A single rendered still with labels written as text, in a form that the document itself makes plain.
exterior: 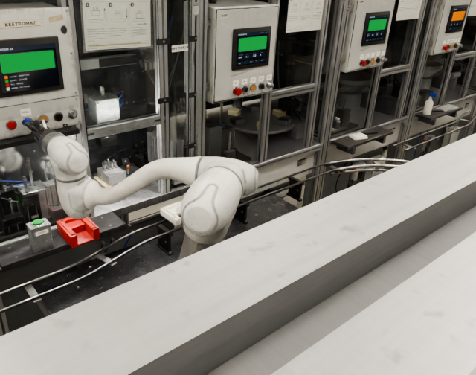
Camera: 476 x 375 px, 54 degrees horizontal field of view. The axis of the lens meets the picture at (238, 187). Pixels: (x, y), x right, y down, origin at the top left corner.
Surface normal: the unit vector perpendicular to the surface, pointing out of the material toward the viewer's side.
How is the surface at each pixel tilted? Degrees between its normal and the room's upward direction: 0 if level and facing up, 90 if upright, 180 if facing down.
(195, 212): 85
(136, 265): 0
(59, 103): 90
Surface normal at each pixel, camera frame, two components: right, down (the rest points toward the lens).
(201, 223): -0.24, 0.33
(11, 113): 0.65, 0.38
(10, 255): 0.05, -0.89
